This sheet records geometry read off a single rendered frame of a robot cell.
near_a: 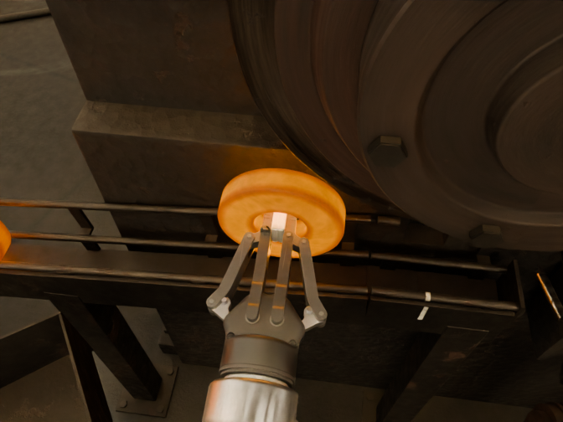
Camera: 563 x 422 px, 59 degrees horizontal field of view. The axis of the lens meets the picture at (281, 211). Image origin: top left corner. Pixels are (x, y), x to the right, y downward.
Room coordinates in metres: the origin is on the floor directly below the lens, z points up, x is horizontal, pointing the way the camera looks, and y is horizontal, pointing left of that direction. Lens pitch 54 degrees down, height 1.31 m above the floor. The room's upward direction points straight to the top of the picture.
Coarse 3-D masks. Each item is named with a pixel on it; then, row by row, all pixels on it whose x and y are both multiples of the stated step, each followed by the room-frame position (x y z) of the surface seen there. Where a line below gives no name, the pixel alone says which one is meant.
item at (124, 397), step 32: (96, 320) 0.35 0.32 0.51; (96, 352) 0.36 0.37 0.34; (128, 352) 0.37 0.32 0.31; (416, 352) 0.31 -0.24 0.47; (448, 352) 0.28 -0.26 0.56; (128, 384) 0.35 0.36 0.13; (160, 384) 0.39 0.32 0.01; (416, 384) 0.28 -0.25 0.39; (160, 416) 0.31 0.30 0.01; (384, 416) 0.28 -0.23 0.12
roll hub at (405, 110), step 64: (384, 0) 0.26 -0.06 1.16; (448, 0) 0.22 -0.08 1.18; (512, 0) 0.23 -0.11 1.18; (384, 64) 0.22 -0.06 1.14; (448, 64) 0.23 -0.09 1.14; (512, 64) 0.22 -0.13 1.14; (384, 128) 0.22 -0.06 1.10; (448, 128) 0.23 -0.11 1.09; (512, 128) 0.21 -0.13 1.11; (384, 192) 0.22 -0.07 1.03; (448, 192) 0.22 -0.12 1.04; (512, 192) 0.22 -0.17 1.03
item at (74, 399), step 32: (64, 320) 0.26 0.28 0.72; (0, 352) 0.23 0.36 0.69; (32, 352) 0.24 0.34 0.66; (64, 352) 0.25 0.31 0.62; (0, 384) 0.21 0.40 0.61; (32, 384) 0.21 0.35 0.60; (64, 384) 0.21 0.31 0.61; (96, 384) 0.20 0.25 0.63; (0, 416) 0.17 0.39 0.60; (32, 416) 0.17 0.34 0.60; (64, 416) 0.17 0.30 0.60; (96, 416) 0.15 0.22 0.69
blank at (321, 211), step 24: (264, 168) 0.36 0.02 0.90; (240, 192) 0.34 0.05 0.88; (264, 192) 0.33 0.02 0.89; (288, 192) 0.33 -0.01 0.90; (312, 192) 0.33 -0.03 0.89; (336, 192) 0.35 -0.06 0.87; (240, 216) 0.34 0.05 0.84; (312, 216) 0.33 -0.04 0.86; (336, 216) 0.32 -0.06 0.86; (240, 240) 0.34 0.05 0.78; (312, 240) 0.33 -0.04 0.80; (336, 240) 0.32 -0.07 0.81
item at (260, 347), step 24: (240, 312) 0.21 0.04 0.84; (264, 312) 0.21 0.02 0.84; (288, 312) 0.21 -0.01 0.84; (240, 336) 0.18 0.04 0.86; (264, 336) 0.18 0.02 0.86; (288, 336) 0.19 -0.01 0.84; (240, 360) 0.16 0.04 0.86; (264, 360) 0.16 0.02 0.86; (288, 360) 0.16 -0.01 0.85; (288, 384) 0.14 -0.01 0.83
